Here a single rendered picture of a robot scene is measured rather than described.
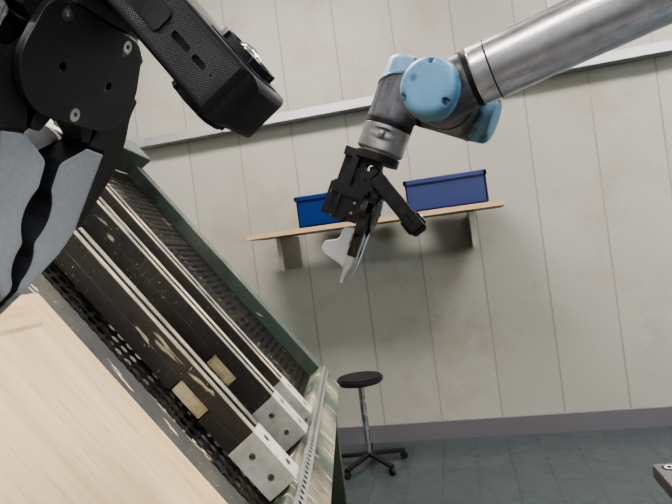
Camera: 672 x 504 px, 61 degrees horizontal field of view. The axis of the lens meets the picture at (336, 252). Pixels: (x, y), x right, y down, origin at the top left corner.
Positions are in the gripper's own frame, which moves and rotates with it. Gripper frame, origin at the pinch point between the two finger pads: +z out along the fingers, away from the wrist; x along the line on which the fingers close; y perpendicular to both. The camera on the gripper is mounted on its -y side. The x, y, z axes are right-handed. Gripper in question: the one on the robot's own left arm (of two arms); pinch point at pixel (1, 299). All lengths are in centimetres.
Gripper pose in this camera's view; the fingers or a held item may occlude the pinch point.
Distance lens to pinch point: 29.9
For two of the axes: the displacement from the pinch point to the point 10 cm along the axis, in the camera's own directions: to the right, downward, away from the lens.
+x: -2.3, 0.2, -9.7
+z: -3.4, 9.4, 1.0
